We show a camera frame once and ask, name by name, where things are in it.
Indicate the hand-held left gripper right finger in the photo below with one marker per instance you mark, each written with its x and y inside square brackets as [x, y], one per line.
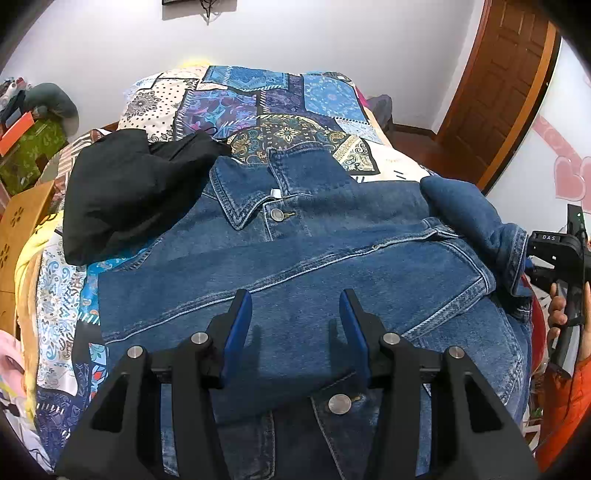
[353, 327]

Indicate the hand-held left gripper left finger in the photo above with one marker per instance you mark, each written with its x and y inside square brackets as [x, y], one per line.
[238, 332]

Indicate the blue denim jacket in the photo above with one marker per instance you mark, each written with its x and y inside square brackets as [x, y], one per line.
[323, 258]

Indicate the person's right hand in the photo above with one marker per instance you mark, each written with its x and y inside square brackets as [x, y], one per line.
[557, 311]

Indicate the orange padded jacket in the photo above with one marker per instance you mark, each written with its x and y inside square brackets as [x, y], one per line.
[568, 401]

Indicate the wooden door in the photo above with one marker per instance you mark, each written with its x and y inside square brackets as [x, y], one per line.
[498, 92]

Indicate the black garment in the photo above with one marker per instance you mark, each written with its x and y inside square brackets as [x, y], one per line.
[120, 198]

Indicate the yellow cartoon blanket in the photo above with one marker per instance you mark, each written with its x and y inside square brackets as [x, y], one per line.
[27, 277]

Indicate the grey backpack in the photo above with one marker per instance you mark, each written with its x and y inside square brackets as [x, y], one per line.
[382, 110]

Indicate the patchwork bedspread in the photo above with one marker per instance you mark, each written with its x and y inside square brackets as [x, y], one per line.
[286, 99]

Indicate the wooden stool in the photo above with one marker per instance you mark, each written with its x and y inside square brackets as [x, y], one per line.
[23, 221]

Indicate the striped beige cloth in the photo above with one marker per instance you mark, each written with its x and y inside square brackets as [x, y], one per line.
[64, 161]

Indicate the yellow pillow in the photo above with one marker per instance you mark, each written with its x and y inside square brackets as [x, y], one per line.
[191, 64]

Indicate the green box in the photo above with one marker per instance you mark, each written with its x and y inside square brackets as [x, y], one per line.
[32, 147]

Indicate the grey plush pillow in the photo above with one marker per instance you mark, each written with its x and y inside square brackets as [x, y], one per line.
[51, 99]

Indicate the orange box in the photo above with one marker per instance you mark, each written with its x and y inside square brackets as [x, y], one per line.
[16, 131]

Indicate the pile of household clutter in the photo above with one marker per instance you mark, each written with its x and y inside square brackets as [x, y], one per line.
[11, 97]

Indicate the pink heart wall sticker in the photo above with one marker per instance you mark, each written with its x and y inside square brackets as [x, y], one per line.
[570, 180]

